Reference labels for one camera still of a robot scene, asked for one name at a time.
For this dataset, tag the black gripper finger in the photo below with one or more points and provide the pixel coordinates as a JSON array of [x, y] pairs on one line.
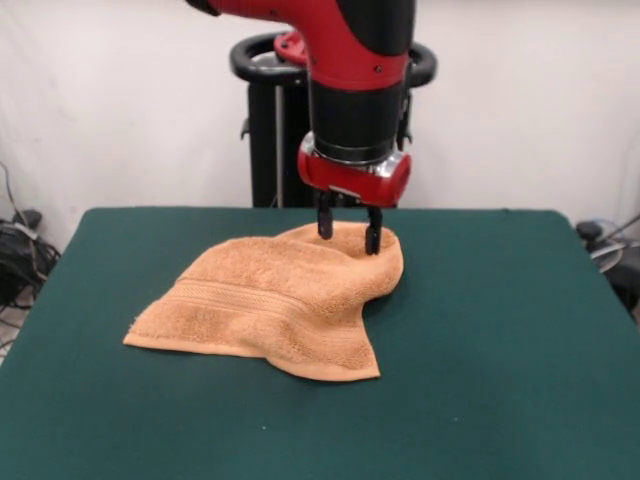
[[325, 220], [373, 235]]

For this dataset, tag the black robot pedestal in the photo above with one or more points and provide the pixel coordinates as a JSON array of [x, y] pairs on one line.
[[265, 125]]

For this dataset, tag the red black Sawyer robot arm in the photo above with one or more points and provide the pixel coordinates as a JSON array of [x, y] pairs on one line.
[[345, 45]]

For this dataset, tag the tan terry towel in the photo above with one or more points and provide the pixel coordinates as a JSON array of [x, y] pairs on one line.
[[260, 295]]

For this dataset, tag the small black power adapter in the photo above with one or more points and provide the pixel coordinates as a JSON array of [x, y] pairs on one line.
[[32, 217]]

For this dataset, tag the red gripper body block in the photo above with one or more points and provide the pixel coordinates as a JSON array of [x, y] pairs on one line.
[[360, 180]]

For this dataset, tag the dark green table cloth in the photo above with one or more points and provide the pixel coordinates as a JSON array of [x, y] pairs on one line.
[[500, 325]]

